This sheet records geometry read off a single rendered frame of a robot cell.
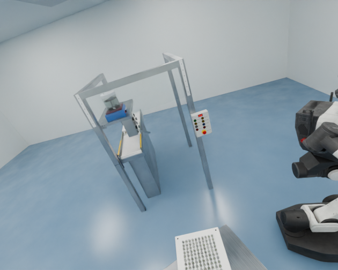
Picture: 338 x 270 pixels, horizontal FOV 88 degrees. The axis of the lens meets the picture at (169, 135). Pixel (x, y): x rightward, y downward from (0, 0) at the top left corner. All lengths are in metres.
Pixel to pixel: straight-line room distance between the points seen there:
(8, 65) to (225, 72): 5.88
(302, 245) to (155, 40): 4.64
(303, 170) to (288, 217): 0.55
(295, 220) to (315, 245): 0.23
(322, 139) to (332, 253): 1.10
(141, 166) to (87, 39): 3.93
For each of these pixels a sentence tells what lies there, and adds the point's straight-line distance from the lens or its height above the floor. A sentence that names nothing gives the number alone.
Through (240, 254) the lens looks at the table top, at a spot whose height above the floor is 0.89.
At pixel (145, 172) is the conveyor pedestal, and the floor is 0.47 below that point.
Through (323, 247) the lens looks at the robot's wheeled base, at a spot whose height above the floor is 0.17.
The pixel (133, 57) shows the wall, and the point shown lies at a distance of 5.14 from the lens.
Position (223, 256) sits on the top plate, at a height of 0.97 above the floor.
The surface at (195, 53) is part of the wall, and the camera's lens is 5.06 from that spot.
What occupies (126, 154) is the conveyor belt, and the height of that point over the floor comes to 0.88.
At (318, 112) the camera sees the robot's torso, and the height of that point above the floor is 1.29.
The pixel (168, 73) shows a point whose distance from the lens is 1.69.
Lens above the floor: 1.93
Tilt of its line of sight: 29 degrees down
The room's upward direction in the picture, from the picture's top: 19 degrees counter-clockwise
